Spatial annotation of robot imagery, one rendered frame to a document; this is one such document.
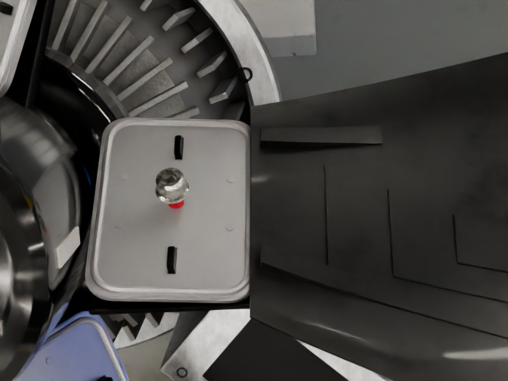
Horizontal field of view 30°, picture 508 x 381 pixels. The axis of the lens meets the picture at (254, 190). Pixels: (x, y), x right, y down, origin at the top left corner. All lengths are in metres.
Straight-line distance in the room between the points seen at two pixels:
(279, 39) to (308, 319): 0.58
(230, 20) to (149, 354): 0.23
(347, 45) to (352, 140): 0.92
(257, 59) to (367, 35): 0.76
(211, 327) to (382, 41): 0.86
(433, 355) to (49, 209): 0.15
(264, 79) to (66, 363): 0.21
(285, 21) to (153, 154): 0.54
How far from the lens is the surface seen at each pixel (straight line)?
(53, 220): 0.34
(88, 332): 0.44
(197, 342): 0.50
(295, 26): 0.92
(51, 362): 0.43
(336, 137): 0.40
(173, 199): 0.37
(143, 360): 0.65
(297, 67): 1.34
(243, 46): 0.55
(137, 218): 0.38
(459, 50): 1.34
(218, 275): 0.36
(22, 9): 0.35
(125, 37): 0.48
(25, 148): 0.35
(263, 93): 0.55
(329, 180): 0.38
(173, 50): 0.50
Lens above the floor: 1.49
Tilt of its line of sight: 53 degrees down
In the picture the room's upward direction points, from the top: 7 degrees counter-clockwise
